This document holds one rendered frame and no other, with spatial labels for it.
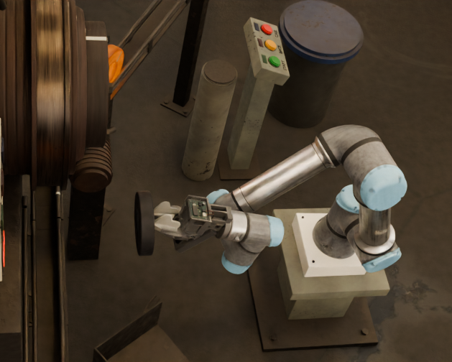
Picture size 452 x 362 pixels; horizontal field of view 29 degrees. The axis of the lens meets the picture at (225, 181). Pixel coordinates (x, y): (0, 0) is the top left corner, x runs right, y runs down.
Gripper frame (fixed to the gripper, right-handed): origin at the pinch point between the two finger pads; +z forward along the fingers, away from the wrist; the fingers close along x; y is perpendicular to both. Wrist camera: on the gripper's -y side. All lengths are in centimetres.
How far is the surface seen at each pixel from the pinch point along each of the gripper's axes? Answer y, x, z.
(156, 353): -22.0, 23.5, -9.2
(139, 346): -22.8, 21.7, -5.1
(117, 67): -15, -65, -3
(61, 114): 31.9, 1.2, 30.0
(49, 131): 28.2, 2.8, 31.3
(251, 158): -67, -85, -77
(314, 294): -38, -9, -71
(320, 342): -62, -6, -86
